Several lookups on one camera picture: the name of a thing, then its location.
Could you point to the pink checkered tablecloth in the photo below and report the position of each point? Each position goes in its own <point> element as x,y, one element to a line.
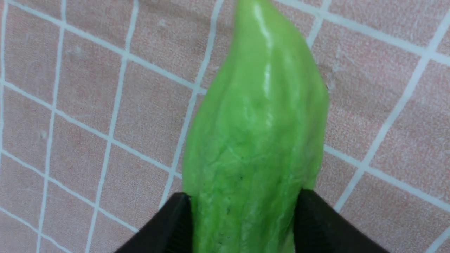
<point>97,96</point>

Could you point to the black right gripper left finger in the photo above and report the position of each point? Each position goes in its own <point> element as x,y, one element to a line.
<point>170,230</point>

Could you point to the green toy gourd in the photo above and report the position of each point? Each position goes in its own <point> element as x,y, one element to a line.
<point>258,137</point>

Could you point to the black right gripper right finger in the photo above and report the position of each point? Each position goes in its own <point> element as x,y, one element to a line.
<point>318,228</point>

